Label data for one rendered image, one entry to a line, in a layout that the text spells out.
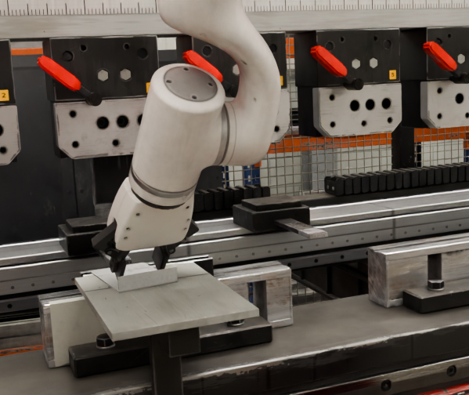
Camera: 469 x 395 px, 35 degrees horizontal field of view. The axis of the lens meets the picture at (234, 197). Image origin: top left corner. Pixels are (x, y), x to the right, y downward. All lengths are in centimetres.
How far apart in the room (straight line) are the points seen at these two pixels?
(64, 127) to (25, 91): 55
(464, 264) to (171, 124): 73
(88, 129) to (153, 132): 23
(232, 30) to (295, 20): 37
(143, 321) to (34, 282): 50
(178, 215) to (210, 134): 16
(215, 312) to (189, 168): 18
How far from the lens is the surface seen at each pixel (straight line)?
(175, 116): 80
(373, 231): 157
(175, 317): 89
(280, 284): 119
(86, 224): 131
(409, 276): 131
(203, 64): 105
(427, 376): 123
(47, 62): 100
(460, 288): 131
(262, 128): 85
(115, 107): 105
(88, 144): 105
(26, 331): 280
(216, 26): 78
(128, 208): 92
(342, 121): 118
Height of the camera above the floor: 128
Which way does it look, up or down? 9 degrees down
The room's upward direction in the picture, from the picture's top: 3 degrees counter-clockwise
